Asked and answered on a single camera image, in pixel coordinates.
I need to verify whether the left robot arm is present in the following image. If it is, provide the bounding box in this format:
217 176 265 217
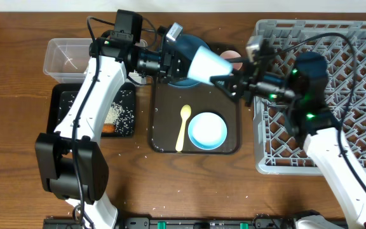
35 38 185 228

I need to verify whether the orange carrot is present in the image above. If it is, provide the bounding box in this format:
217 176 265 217
102 123 116 134

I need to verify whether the dark brown serving tray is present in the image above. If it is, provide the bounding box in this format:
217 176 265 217
147 41 243 155

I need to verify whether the white rice pile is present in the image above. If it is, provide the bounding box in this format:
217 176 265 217
102 90 136 137

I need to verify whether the grey dishwasher rack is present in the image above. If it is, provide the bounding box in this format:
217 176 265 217
253 19 366 176

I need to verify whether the light blue plastic cup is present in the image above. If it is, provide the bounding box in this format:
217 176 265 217
187 46 233 85

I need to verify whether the pink plastic cup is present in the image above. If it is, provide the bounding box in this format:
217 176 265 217
220 50 243 70

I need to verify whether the yellow plastic spoon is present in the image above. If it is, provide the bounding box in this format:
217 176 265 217
175 104 191 152

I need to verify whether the clear plastic waste bin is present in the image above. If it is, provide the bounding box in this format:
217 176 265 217
43 38 147 85

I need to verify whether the dark blue plate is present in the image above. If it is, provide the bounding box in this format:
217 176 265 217
169 34 210 88

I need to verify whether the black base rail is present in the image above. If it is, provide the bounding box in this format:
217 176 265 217
42 212 298 229

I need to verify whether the black plastic tray bin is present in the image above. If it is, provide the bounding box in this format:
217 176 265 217
46 83 136 137

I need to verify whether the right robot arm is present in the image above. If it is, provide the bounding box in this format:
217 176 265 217
208 52 366 228

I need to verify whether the light blue bowl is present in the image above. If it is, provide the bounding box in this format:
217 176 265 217
188 112 227 151

